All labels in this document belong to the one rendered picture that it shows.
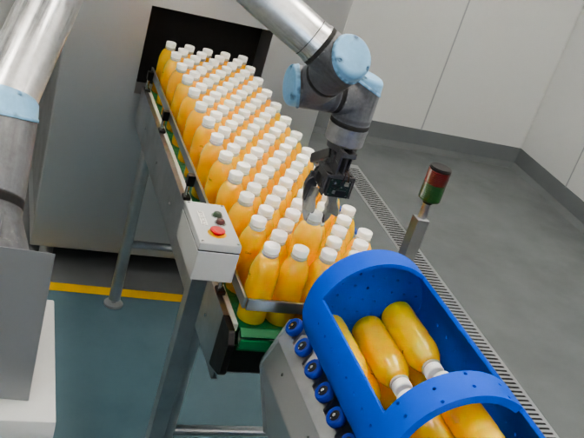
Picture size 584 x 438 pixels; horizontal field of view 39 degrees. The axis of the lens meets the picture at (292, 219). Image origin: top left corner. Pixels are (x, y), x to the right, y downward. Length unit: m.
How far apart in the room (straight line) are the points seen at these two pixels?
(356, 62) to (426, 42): 4.72
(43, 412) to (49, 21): 0.70
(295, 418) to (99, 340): 1.66
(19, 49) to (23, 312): 0.53
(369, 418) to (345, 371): 0.13
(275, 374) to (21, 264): 0.87
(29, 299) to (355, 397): 0.62
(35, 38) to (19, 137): 0.31
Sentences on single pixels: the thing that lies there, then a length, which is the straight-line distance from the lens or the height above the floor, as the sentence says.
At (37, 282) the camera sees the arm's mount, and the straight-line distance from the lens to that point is 1.20.
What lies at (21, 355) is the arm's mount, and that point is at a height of 1.18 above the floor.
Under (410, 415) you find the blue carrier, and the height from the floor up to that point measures 1.17.
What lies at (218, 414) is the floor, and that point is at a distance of 3.12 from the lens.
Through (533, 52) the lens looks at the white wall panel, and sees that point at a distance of 6.79.
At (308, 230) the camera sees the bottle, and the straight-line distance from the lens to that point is 1.95.
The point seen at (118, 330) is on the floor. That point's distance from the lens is 3.41.
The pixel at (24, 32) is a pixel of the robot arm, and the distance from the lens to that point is 1.57.
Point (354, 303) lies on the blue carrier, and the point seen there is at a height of 1.10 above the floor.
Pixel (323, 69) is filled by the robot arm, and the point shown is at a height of 1.56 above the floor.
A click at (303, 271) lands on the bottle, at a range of 1.93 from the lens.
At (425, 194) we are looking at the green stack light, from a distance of 2.28.
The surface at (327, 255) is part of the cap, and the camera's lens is 1.94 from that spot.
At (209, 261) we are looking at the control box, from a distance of 1.86.
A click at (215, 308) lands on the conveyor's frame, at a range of 2.05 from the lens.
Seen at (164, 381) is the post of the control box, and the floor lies 0.64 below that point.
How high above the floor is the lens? 1.96
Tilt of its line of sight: 25 degrees down
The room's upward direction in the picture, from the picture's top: 18 degrees clockwise
